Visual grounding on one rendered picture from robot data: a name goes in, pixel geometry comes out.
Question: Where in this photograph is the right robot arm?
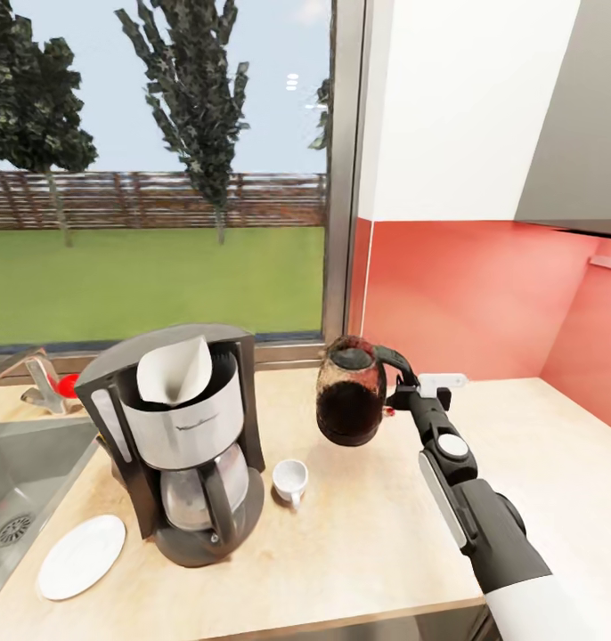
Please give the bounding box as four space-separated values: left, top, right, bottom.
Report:
394 373 600 641

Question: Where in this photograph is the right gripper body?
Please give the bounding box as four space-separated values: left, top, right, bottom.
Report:
394 385 452 425

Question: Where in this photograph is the electric kettle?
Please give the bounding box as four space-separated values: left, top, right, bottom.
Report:
316 336 417 447

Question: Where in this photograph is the saucer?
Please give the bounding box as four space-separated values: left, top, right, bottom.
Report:
38 515 126 599

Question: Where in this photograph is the paper coffee filter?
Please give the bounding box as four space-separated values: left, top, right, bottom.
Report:
136 337 211 406

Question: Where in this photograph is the coffee cup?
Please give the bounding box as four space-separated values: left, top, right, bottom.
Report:
273 458 308 509

